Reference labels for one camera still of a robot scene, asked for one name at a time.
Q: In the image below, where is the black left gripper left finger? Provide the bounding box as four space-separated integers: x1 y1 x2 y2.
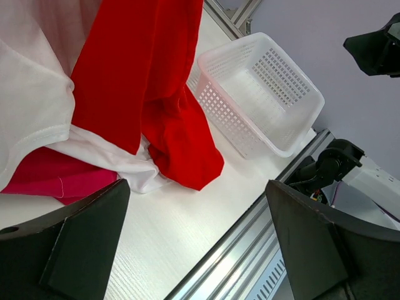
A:
1 179 130 299

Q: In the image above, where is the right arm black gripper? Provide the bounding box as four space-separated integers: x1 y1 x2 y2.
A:
343 13 399 78

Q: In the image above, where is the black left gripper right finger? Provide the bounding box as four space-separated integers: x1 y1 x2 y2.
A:
265 180 399 299

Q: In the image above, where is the magenta t shirt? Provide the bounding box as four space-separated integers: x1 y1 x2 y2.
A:
1 147 118 205

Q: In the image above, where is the red t shirt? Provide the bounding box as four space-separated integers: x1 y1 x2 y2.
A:
71 1 224 191

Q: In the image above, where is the white t shirt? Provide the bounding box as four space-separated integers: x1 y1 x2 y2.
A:
1 1 167 194

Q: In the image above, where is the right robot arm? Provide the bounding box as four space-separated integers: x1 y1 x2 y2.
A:
265 139 399 299

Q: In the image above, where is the white plastic basket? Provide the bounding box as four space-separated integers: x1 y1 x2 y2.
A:
187 32 325 159

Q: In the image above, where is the aluminium front rail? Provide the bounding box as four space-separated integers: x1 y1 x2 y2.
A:
164 127 334 300

